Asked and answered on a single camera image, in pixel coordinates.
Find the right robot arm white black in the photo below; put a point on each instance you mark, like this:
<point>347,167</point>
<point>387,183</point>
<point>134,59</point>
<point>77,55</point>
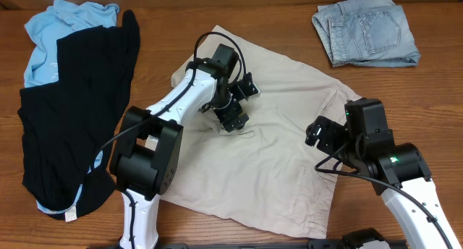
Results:
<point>364,148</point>

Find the folded denim shorts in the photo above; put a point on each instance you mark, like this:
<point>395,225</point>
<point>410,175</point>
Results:
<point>369,33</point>

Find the light blue shirt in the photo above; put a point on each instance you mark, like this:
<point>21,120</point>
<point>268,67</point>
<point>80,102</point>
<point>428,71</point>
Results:
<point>58,21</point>

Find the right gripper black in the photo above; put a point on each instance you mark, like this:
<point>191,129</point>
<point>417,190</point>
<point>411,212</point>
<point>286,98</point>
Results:
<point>334,130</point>

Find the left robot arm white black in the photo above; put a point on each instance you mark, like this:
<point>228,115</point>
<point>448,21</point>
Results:
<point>147,148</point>

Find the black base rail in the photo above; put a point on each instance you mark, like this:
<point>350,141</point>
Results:
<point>253,246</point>

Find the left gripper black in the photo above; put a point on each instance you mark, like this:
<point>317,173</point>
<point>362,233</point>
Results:
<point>235,121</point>

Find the beige shorts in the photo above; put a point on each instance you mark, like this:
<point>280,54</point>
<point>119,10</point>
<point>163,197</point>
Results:
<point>263,176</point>

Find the black garment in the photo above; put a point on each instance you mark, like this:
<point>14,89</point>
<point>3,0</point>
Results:
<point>68,125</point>

